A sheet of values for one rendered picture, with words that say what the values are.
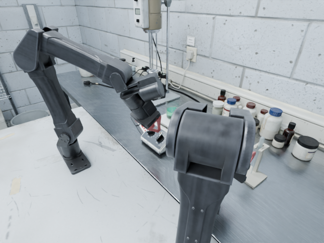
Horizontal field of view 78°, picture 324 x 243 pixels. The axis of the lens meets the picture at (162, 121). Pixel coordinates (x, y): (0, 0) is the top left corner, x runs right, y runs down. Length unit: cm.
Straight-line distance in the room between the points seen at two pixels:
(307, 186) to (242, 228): 30
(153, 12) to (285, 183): 89
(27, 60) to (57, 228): 46
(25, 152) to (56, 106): 32
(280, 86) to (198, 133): 87
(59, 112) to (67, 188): 25
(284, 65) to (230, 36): 31
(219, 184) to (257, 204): 46
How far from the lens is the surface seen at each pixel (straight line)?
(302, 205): 76
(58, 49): 63
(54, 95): 70
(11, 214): 76
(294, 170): 87
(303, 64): 102
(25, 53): 66
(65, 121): 72
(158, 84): 57
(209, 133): 22
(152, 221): 61
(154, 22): 107
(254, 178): 76
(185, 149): 22
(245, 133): 22
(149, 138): 82
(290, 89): 106
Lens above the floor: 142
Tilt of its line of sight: 32 degrees down
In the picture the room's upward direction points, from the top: straight up
